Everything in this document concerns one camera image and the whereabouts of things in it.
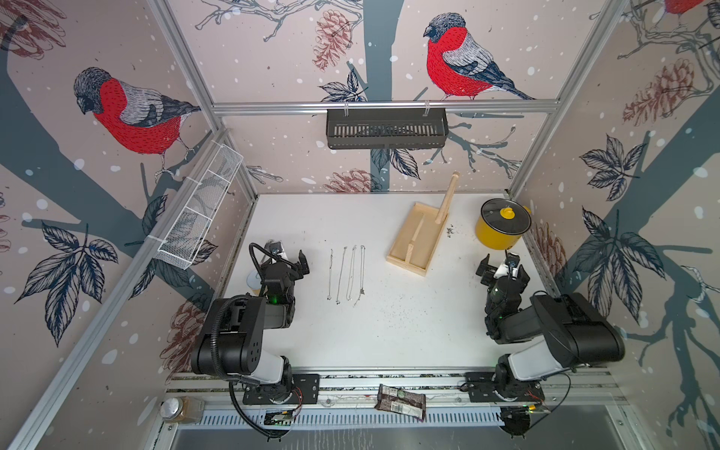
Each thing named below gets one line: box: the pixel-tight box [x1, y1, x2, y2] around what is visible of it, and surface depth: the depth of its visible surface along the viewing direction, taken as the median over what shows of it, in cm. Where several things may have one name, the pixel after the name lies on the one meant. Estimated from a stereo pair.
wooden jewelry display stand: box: [386, 170, 461, 277], surface depth 100 cm
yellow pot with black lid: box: [475, 197, 532, 251], surface depth 100 cm
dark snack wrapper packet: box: [374, 383, 427, 422], surface depth 72 cm
